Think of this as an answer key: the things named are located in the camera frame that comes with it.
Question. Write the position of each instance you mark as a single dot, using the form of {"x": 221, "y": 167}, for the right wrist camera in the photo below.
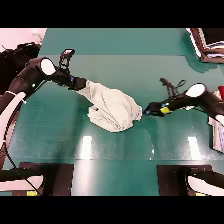
{"x": 172, "y": 87}

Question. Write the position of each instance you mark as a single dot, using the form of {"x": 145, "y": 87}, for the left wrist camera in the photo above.
{"x": 66, "y": 57}

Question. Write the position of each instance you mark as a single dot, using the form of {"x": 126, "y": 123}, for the heap of clothes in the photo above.
{"x": 218, "y": 130}

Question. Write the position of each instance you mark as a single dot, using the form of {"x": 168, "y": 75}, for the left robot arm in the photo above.
{"x": 29, "y": 76}

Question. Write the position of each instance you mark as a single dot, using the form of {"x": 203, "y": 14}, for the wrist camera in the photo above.
{"x": 66, "y": 57}
{"x": 172, "y": 87}

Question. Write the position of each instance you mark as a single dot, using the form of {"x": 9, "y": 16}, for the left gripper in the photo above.
{"x": 75, "y": 83}

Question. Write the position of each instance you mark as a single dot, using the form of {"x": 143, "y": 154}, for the white garment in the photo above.
{"x": 111, "y": 106}

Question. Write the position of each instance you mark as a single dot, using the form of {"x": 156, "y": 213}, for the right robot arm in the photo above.
{"x": 206, "y": 98}

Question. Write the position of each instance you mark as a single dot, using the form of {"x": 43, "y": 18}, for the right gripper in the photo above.
{"x": 156, "y": 109}

